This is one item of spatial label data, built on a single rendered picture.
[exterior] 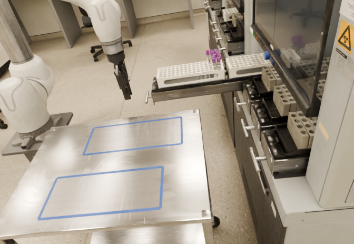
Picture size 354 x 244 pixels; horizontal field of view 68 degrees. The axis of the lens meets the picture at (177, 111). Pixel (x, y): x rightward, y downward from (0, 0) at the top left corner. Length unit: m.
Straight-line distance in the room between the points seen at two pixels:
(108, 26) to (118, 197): 0.63
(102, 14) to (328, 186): 0.91
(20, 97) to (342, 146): 1.13
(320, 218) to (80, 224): 0.65
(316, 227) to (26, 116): 1.15
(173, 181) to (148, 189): 0.07
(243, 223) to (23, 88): 1.29
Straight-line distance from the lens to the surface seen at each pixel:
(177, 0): 4.69
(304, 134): 0.83
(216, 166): 1.86
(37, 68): 1.41
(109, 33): 1.09
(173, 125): 0.94
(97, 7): 1.08
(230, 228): 1.61
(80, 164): 0.93
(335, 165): 0.70
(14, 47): 1.39
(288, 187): 0.86
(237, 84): 1.17
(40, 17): 5.30
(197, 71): 1.16
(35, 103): 1.28
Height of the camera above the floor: 1.42
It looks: 37 degrees down
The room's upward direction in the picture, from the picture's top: 11 degrees counter-clockwise
